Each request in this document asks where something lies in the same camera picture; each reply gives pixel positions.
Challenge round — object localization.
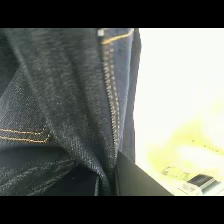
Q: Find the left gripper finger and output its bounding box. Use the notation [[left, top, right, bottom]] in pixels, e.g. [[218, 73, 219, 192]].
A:
[[114, 149, 173, 197]]

